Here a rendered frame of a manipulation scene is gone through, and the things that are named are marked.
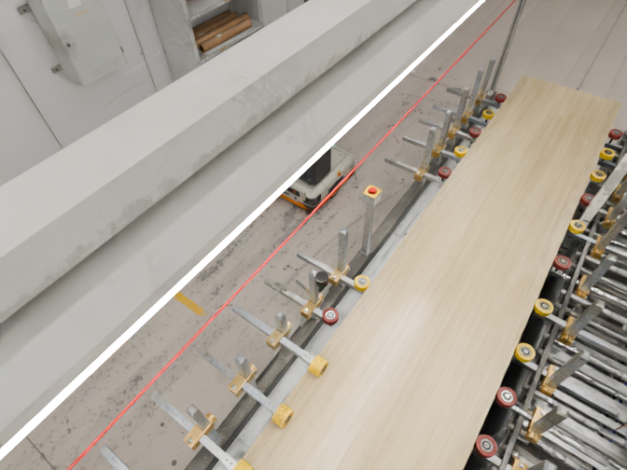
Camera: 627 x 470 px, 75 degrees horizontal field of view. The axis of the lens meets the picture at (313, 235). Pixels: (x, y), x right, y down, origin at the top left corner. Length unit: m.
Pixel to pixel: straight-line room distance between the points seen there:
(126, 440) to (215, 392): 0.57
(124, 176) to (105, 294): 0.11
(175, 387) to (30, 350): 2.60
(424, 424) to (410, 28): 1.52
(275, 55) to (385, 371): 1.61
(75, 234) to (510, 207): 2.47
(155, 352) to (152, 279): 2.72
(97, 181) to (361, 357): 1.67
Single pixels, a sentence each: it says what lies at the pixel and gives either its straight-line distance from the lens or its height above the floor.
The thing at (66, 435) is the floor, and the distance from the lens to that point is 3.18.
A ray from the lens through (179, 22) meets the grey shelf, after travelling 3.92.
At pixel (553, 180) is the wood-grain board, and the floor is 0.90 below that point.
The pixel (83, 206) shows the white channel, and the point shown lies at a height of 2.46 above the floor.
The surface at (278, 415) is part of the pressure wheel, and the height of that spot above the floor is 0.98.
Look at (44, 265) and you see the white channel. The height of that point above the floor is 2.43.
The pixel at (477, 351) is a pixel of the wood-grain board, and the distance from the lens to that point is 2.06.
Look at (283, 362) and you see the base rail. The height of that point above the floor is 0.70.
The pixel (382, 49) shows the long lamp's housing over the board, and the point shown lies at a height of 2.38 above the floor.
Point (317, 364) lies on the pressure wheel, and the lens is 1.84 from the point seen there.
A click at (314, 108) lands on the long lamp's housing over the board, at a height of 2.38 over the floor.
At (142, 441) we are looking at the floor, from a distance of 2.97.
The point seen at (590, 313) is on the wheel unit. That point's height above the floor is 1.07.
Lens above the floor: 2.69
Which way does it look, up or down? 51 degrees down
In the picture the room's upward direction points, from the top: 2 degrees counter-clockwise
